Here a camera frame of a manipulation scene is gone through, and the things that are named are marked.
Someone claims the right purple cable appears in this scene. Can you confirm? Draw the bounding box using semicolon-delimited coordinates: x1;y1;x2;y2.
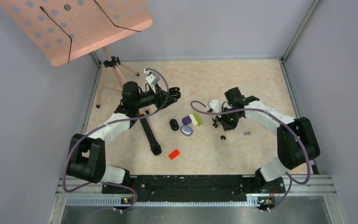
190;100;311;214

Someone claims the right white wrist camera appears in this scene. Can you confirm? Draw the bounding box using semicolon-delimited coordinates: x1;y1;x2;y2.
207;99;222;113

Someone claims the closed black earbud case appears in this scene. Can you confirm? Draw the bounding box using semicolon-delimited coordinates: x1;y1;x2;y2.
169;119;179;131

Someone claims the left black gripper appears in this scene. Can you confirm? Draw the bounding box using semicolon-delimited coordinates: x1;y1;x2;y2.
134;83;177;110

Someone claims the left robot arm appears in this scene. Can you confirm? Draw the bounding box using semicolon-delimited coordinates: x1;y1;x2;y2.
65;81;181;193

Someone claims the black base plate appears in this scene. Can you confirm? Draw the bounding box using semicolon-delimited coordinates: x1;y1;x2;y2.
102;175;286;202

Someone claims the purple white green block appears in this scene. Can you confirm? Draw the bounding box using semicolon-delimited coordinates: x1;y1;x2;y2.
181;113;202;127

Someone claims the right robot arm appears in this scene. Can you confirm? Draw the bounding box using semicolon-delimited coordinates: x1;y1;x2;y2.
208;87;320;192

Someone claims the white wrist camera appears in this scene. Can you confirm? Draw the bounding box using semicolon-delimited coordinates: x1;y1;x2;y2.
144;69;161;93
207;99;222;113

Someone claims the silver blue earbud case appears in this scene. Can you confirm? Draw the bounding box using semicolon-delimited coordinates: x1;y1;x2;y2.
180;125;193;136

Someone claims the black earbud case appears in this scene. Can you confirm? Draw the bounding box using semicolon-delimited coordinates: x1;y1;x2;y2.
169;87;181;99
169;119;179;131

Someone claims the pink perforated music stand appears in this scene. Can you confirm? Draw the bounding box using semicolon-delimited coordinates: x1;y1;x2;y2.
0;0;153;109

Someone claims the red block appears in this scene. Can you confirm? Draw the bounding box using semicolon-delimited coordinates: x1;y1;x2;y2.
169;149;180;160

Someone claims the purple cable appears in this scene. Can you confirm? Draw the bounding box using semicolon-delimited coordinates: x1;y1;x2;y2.
190;100;311;214
62;68;169;214

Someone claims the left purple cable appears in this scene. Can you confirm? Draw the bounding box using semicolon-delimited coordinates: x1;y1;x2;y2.
62;68;169;214

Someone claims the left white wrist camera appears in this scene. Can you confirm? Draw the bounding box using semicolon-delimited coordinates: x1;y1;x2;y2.
144;69;161;93

